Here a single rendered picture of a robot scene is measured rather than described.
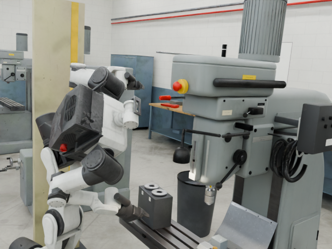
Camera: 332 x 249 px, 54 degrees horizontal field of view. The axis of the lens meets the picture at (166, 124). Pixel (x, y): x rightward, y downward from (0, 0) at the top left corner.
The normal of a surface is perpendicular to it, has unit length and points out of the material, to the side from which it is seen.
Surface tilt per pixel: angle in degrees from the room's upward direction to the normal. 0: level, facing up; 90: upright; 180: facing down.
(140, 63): 90
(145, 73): 90
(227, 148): 90
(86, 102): 57
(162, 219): 90
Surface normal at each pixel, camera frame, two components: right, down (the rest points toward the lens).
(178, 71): -0.79, 0.06
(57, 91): 0.61, 0.18
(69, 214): 0.83, 0.00
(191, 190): -0.35, 0.21
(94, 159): -0.44, -0.54
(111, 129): 0.74, -0.39
